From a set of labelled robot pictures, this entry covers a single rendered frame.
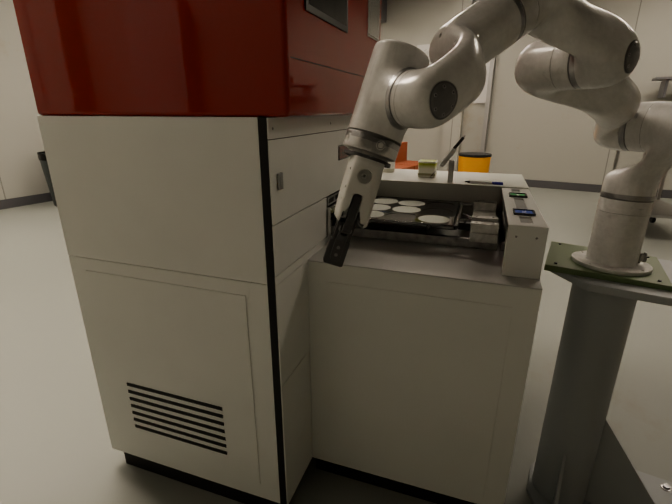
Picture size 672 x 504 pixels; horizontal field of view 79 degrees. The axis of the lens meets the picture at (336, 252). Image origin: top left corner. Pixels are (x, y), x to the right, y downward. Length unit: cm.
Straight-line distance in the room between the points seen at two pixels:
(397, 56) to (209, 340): 90
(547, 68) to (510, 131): 678
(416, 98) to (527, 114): 716
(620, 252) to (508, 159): 653
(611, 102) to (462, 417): 88
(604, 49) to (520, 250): 49
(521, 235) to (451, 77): 64
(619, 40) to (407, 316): 76
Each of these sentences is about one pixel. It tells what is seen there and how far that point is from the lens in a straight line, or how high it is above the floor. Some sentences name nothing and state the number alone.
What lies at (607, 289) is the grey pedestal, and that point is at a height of 81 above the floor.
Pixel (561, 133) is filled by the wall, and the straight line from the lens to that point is 767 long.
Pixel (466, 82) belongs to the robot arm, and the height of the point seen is 127.
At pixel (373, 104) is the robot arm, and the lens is 61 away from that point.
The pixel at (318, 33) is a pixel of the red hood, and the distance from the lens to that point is 111.
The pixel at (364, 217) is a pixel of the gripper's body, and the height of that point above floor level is 109.
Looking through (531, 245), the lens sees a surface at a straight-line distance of 115.
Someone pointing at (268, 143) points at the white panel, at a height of 116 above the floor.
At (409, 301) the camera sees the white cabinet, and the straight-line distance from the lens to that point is 116.
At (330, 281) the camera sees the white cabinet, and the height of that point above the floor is 76.
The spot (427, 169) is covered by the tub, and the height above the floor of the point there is 100.
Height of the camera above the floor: 124
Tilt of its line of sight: 19 degrees down
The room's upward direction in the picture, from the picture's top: straight up
